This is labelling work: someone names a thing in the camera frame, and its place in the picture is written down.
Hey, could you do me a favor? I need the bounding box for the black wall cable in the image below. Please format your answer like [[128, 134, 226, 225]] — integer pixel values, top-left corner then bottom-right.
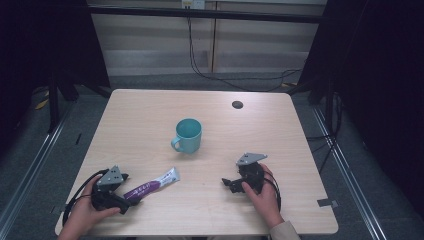
[[186, 16, 304, 93]]

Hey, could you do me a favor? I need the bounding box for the purple and white toothpaste tube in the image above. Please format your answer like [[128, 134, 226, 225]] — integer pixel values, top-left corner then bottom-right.
[[123, 166, 181, 202]]

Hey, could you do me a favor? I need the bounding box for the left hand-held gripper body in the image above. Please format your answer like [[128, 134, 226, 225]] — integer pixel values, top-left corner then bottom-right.
[[91, 165, 132, 215]]

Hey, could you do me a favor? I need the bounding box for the yellow floor scrap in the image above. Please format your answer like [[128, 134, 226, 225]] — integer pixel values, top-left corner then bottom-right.
[[34, 90, 51, 111]]

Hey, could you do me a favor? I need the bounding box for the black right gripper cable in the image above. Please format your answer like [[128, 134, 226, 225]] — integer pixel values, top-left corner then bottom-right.
[[263, 169, 283, 212]]

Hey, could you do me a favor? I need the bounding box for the person's right hand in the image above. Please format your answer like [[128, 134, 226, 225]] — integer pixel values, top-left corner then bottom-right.
[[241, 162, 285, 230]]

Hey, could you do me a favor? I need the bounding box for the black stand with cables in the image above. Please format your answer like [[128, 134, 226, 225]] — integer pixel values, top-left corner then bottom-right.
[[305, 78, 345, 174]]

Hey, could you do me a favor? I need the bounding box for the black curtain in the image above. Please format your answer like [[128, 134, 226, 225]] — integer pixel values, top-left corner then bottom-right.
[[0, 0, 112, 148], [297, 0, 424, 219]]

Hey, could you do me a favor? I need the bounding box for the metal floor rail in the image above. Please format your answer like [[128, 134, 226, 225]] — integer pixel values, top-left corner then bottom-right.
[[0, 108, 76, 236], [310, 105, 388, 240]]

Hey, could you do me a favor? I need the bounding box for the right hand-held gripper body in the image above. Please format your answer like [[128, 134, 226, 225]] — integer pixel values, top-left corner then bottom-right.
[[235, 152, 269, 196]]

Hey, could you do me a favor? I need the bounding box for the black horizontal bar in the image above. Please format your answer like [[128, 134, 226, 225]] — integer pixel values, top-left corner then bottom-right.
[[87, 4, 329, 24]]

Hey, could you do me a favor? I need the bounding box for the teal cup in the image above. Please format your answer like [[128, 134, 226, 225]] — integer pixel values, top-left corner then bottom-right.
[[170, 118, 203, 155]]

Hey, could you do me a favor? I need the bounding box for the person's left hand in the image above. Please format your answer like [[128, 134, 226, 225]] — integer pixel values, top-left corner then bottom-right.
[[58, 182, 122, 240]]

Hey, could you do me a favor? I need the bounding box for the white wall socket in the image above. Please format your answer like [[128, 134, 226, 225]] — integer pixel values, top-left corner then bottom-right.
[[180, 0, 206, 10]]

